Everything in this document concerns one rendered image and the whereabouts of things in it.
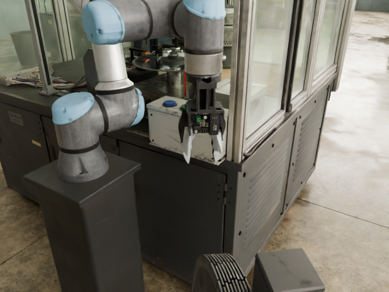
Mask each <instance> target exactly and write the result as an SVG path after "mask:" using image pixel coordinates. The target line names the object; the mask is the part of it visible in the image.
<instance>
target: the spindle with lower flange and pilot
mask: <svg viewBox="0 0 389 292"><path fill-rule="evenodd" d="M167 84H169V85H179V84H181V72H170V71H169V72H167Z"/></svg>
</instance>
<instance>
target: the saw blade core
mask: <svg viewBox="0 0 389 292"><path fill-rule="evenodd" d="M168 54H170V53H168ZM168 54H167V53H163V56H161V58H162V57H166V56H168ZM177 54H178V55H179V56H182V57H185V54H184V53H177ZM161 58H159V57H157V56H156V55H155V54H152V55H147V56H144V57H140V58H138V59H136V61H135V63H136V65H138V66H140V67H144V68H149V69H153V70H184V69H185V62H184V63H179V64H167V63H162V62H161V61H160V59H161Z"/></svg>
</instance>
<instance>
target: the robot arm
mask: <svg viewBox="0 0 389 292"><path fill-rule="evenodd" d="M67 1H68V2H69V3H70V4H71V5H72V6H73V7H74V8H75V9H76V10H77V11H78V12H79V13H80V14H81V15H82V24H83V29H84V31H85V33H86V34H87V38H88V39H89V41H90V42H91V45H92V48H93V54H94V60H95V64H96V69H97V75H98V81H99V82H98V84H97V86H96V87H95V91H96V96H93V95H92V94H91V93H89V92H80V93H78V92H76V93H71V94H67V95H64V96H62V97H60V98H58V99H57V100H56V101H55V102H54V103H53V105H52V115H53V117H52V120H53V123H54V127H55V131H56V136H57V141H58V147H59V150H60V152H59V156H58V164H57V172H58V176H59V177H60V178H61V179H62V180H64V181H66V182H70V183H83V182H87V181H91V180H95V179H97V178H99V177H101V176H103V175H104V174H105V173H106V172H107V171H108V169H109V164H108V159H107V157H106V155H105V153H104V151H103V149H102V148H101V146H100V141H99V135H101V134H105V133H109V132H112V131H115V130H119V129H122V128H128V127H130V126H132V125H135V124H138V123H139V122H140V121H141V119H142V118H143V115H144V111H145V104H144V98H143V96H142V95H141V94H142V93H141V92H140V90H139V89H137V88H136V87H134V83H133V82H132V81H131V80H129V79H128V77H127V71H126V65H125V60H124V53H123V46H122V43H123V42H131V41H140V40H147V39H156V38H165V37H177V38H182V39H185V72H186V80H187V81H188V82H190V83H192V85H191V86H190V88H189V98H188V101H187V102H186V103H185V104H184V106H185V108H186V110H182V114H181V116H180V118H179V122H178V130H179V136H180V139H181V145H182V151H183V155H184V158H185V160H186V161H187V163H190V158H191V154H190V150H191V149H192V140H193V139H194V138H195V135H196V133H209V135H210V137H211V138H212V141H211V145H212V154H213V157H214V162H216V161H217V160H218V158H219V156H220V154H222V144H223V134H224V131H225V127H226V122H225V119H224V116H225V110H224V109H223V107H222V105H221V103H220V101H219V100H216V98H215V89H216V86H217V83H218V82H220V81H221V77H222V73H221V72H222V64H223V63H222V61H225V60H226V56H223V39H224V24H225V16H226V12H225V0H67ZM190 124H192V125H190Z"/></svg>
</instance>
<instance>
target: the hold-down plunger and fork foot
mask: <svg viewBox="0 0 389 292"><path fill-rule="evenodd" d="M162 46H163V43H162V42H158V38H156V39H153V45H152V50H155V55H156V56H157V54H159V57H161V56H163V48H162Z"/></svg>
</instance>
